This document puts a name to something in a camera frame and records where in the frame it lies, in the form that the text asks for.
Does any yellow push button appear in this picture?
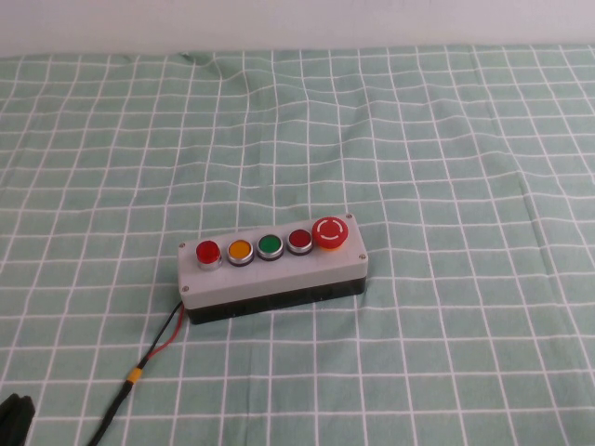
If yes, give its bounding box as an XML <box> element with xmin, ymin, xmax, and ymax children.
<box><xmin>226</xmin><ymin>239</ymin><xmax>256</xmax><ymax>269</ymax></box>

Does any red indicator lamp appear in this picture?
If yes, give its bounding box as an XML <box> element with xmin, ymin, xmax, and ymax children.
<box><xmin>195</xmin><ymin>240</ymin><xmax>223</xmax><ymax>272</ymax></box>

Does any green push button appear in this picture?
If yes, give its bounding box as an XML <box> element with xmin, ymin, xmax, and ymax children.
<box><xmin>256</xmin><ymin>234</ymin><xmax>285</xmax><ymax>262</ymax></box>

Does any dark red push button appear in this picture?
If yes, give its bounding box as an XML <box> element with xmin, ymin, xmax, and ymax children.
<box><xmin>286</xmin><ymin>229</ymin><xmax>314</xmax><ymax>256</ymax></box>

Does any green white checked tablecloth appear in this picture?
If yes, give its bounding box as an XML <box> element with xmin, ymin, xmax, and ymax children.
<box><xmin>0</xmin><ymin>44</ymin><xmax>595</xmax><ymax>446</ymax></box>

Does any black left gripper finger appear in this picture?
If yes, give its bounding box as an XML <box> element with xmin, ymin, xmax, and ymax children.
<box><xmin>0</xmin><ymin>393</ymin><xmax>22</xmax><ymax>446</ymax></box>
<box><xmin>20</xmin><ymin>395</ymin><xmax>36</xmax><ymax>446</ymax></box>

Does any thin black wire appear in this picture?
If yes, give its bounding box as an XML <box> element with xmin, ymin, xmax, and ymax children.
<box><xmin>138</xmin><ymin>300</ymin><xmax>185</xmax><ymax>366</ymax></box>

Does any red mushroom emergency stop button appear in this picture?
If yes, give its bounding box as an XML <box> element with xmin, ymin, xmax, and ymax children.
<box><xmin>311</xmin><ymin>216</ymin><xmax>350</xmax><ymax>252</ymax></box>

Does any grey black button box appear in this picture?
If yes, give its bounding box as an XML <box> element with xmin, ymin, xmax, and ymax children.
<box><xmin>178</xmin><ymin>212</ymin><xmax>369</xmax><ymax>326</ymax></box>

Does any thin red wire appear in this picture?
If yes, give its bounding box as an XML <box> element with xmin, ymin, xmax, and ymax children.
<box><xmin>142</xmin><ymin>308</ymin><xmax>186</xmax><ymax>366</ymax></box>

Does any thick black cable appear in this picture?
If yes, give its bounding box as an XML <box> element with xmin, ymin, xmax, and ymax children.
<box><xmin>86</xmin><ymin>380</ymin><xmax>135</xmax><ymax>446</ymax></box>

